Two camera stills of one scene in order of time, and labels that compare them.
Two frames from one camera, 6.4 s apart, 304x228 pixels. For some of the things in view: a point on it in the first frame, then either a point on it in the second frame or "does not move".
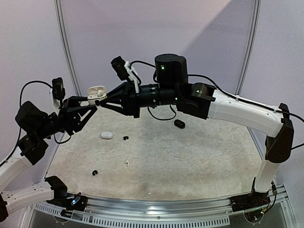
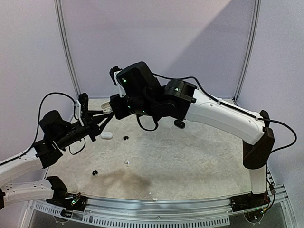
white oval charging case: (106, 135) does not move
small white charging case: (96, 93) to (107, 108)
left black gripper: (71, 119) to (91, 124)
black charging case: (179, 124) does not move
